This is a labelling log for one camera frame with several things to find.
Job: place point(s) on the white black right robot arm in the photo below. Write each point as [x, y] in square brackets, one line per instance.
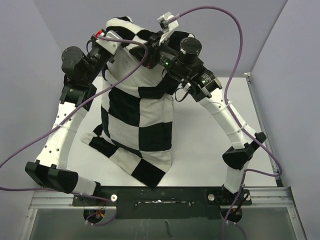
[184, 65]

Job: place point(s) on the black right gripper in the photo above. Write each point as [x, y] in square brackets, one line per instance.
[154, 45]

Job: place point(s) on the black white checkered pillowcase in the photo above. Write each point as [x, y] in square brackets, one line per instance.
[136, 122]

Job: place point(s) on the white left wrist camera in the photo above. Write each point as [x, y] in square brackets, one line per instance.
[109, 41]

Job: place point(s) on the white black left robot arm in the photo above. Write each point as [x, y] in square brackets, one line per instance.
[49, 170]

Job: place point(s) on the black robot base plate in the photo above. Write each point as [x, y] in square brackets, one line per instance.
[137, 202]

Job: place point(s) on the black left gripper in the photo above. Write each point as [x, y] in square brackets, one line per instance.
[95, 44]

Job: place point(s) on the aluminium front frame rail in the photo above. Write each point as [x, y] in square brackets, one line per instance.
[261, 197]

